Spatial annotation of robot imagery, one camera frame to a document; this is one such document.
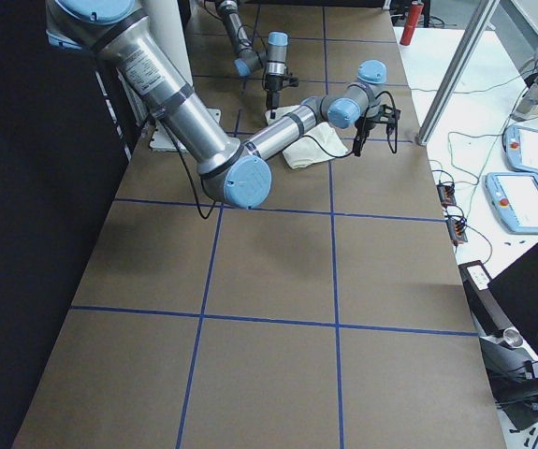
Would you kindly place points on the white camera mast with base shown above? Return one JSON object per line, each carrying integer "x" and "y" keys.
{"x": 173, "y": 97}

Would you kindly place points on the red cylinder bottle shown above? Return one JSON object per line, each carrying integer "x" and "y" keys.
{"x": 414, "y": 12}

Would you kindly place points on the far grey teach pendant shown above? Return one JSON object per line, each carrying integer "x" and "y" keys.
{"x": 520, "y": 144}

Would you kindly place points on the aluminium frame post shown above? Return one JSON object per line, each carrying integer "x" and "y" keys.
{"x": 466, "y": 46}

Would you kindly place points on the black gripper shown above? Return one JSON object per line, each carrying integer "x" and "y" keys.
{"x": 361, "y": 125}
{"x": 273, "y": 84}

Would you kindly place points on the near grey teach pendant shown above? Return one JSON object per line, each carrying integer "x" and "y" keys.
{"x": 514, "y": 198}

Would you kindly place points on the cream long-sleeve cat shirt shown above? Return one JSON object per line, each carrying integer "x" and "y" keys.
{"x": 317, "y": 145}

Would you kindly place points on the grey teach pendant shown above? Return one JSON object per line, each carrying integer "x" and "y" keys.
{"x": 520, "y": 144}
{"x": 514, "y": 198}

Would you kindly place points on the white side desk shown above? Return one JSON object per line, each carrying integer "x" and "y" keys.
{"x": 467, "y": 141}

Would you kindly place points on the orange black connector box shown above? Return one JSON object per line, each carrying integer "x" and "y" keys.
{"x": 446, "y": 194}

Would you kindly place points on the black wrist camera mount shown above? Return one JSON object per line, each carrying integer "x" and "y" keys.
{"x": 291, "y": 81}
{"x": 389, "y": 117}

